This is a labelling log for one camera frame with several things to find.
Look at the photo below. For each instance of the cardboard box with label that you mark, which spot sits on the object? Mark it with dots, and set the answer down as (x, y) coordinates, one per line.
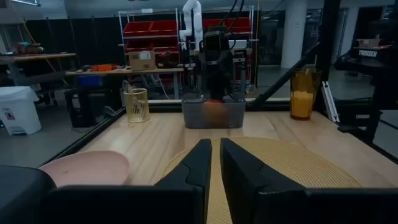
(141, 60)

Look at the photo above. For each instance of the black Trossen stand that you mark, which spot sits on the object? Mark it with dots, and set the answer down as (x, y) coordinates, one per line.
(368, 56)

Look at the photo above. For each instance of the amber glass of juice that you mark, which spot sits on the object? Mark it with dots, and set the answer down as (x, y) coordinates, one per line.
(303, 99)

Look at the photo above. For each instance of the blue crate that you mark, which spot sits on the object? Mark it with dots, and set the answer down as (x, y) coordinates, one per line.
(88, 80)

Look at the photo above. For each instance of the round woven straw placemat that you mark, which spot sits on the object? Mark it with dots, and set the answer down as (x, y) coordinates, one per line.
(295, 168)

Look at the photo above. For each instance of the black computer case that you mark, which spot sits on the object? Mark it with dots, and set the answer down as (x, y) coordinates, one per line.
(77, 105)

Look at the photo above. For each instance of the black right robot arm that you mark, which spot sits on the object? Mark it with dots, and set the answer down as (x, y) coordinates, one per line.
(216, 40)

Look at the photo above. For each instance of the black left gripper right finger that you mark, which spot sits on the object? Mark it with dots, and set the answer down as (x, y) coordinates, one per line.
(242, 174)

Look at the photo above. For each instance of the metal shelf rack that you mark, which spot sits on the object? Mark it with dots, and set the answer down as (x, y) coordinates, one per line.
(149, 37)

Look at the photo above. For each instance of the orange tool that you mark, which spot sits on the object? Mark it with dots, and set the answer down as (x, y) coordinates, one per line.
(101, 67)

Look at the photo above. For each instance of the black aluminium rig frame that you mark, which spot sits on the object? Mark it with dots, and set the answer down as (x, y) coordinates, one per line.
(328, 31)

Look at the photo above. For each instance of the white pedal trash bin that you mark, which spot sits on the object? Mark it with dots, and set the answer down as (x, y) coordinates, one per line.
(18, 109)

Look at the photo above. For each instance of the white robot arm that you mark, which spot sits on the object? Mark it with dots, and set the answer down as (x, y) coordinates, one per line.
(191, 18)

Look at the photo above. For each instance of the white round column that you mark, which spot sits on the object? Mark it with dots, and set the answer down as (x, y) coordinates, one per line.
(293, 34)

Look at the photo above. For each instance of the small cardboard box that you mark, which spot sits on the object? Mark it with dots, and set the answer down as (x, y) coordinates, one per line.
(368, 43)

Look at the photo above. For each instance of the wooden work table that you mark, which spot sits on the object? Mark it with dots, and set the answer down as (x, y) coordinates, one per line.
(124, 72)
(37, 57)

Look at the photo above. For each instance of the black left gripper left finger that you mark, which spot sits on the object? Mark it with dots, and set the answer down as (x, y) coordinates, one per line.
(196, 168)

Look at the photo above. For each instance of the white metal bracket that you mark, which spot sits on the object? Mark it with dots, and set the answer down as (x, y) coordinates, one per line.
(330, 102)

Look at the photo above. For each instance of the pink plate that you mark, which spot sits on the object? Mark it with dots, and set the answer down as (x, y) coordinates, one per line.
(90, 168)

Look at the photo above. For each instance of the grey translucent plastic bin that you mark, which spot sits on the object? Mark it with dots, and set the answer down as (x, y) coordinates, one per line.
(192, 115)

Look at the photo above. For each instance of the red plastic storage bin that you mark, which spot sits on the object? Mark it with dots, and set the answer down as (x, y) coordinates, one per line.
(136, 28)
(152, 46)
(164, 27)
(230, 25)

